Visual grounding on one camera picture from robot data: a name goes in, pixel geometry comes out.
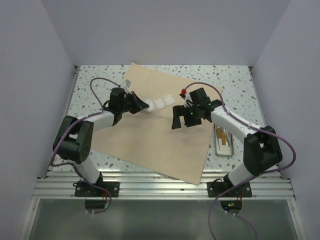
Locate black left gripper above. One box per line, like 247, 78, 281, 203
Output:
119, 91, 149, 115

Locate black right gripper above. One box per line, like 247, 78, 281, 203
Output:
172, 104, 202, 130

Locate white gauze pad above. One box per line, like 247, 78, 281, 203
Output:
154, 98, 166, 110
163, 94, 175, 106
145, 99, 156, 113

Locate brown bandage strip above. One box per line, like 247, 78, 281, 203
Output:
220, 133, 226, 146
216, 128, 223, 139

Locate steel instrument tray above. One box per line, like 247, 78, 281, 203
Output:
214, 124, 234, 158

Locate steel surgical scissors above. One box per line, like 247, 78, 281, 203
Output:
223, 128, 231, 148

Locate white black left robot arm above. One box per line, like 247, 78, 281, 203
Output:
50, 87, 150, 197

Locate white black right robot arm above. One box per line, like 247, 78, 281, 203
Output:
171, 87, 283, 197

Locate beige cloth mat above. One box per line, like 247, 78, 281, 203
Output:
91, 63, 213, 185

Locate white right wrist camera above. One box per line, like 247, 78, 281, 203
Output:
179, 88, 194, 108

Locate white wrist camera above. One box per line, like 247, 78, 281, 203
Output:
179, 88, 194, 108
120, 79, 132, 94

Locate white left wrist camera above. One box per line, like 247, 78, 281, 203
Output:
120, 79, 132, 94

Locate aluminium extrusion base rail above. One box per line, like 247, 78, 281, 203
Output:
31, 65, 298, 201

